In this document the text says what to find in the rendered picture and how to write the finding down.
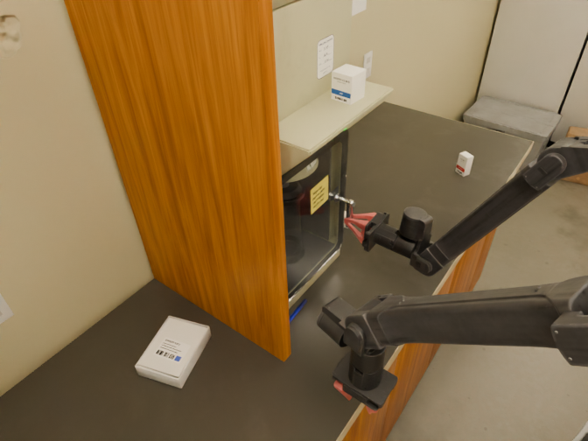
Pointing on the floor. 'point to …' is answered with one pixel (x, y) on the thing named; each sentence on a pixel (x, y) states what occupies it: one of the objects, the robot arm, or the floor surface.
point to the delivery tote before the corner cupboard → (514, 122)
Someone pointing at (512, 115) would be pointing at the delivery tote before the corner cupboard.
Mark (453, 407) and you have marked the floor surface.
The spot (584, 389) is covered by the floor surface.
